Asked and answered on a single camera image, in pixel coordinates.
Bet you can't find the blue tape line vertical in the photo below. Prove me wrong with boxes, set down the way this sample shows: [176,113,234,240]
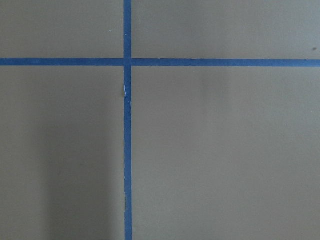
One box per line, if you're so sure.
[123,0,133,240]

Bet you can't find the blue tape line horizontal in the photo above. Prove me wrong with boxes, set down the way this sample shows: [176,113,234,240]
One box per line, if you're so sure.
[0,58,320,68]

